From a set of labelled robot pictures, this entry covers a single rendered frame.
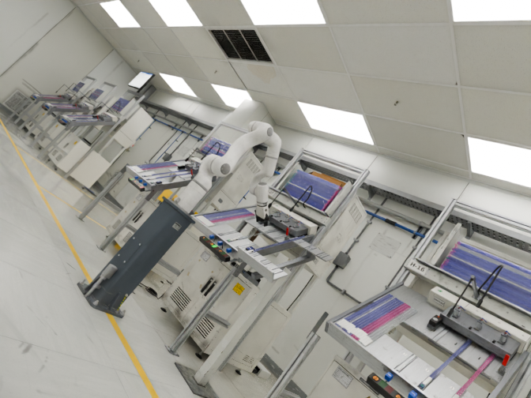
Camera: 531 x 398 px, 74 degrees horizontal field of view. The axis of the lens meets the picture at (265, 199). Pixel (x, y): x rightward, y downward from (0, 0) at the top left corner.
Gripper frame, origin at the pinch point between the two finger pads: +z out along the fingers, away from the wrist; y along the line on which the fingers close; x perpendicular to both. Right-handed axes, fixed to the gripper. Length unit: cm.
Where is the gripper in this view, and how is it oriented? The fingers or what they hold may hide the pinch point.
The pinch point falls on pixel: (261, 223)
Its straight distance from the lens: 265.1
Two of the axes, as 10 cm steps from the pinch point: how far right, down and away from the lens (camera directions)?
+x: -7.8, 2.5, -5.7
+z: -0.2, 9.1, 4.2
